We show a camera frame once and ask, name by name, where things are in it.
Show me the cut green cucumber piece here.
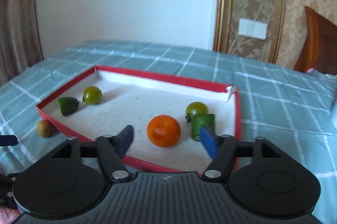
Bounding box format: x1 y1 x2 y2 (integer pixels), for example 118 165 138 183
191 114 215 141

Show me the brown kiwi fruit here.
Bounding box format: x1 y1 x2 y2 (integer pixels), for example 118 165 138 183
36 120 52 138

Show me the green tomato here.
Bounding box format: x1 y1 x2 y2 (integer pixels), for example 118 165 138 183
82 86 102 105
185 101 208 123

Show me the large orange tangerine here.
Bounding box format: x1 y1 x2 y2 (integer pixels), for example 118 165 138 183
147 114 181 148

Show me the red shallow cardboard box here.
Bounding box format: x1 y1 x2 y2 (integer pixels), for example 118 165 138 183
37 66 241 173

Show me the teal plaid bedsheet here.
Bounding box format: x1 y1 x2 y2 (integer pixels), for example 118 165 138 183
1 40 336 223

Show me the beige patterned curtain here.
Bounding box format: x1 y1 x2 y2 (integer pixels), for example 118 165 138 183
0 0 43 85

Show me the white electric kettle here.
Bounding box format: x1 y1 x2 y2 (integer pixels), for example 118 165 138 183
330 102 337 130

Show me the wooden headboard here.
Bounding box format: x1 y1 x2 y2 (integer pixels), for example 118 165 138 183
294 6 337 76

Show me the gold framed wallpaper panel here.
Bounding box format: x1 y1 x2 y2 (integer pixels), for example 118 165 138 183
213 0 286 63

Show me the white wall switch panel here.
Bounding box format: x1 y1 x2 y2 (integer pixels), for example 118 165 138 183
238 18 268 40

